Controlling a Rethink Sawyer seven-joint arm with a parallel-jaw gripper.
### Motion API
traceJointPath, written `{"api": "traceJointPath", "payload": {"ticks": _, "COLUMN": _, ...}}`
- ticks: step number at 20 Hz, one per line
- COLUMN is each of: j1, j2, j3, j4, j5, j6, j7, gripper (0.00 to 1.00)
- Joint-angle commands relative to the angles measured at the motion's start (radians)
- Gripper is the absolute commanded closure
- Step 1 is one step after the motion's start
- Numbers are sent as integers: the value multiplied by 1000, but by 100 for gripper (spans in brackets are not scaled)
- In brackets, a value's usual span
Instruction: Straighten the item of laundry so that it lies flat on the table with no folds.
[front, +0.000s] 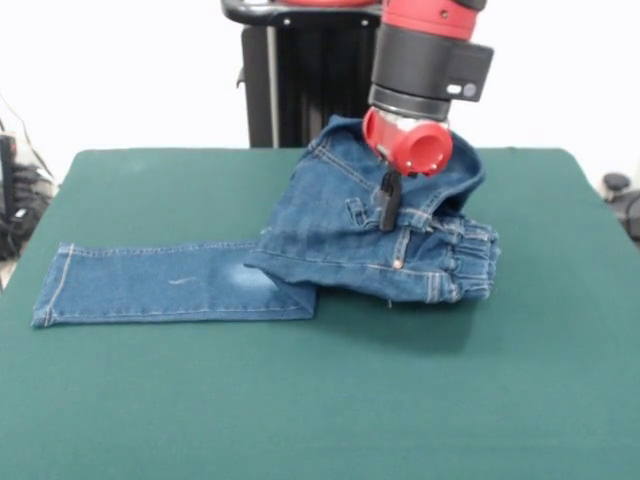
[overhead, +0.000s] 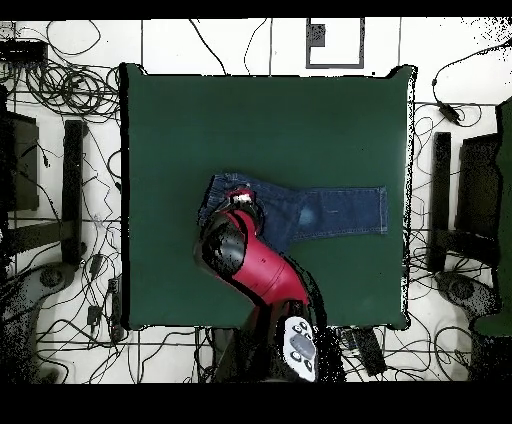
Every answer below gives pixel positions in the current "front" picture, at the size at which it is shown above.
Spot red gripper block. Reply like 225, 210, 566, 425
361, 107, 455, 232

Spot blue denim jeans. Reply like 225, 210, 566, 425
30, 114, 502, 330

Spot dark green table cloth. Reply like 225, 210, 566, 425
0, 146, 640, 480

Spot grey chair base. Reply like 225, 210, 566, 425
602, 172, 640, 241
12, 164, 56, 201

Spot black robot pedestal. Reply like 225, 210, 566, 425
219, 0, 389, 149

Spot black upright frame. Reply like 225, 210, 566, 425
0, 132, 17, 259

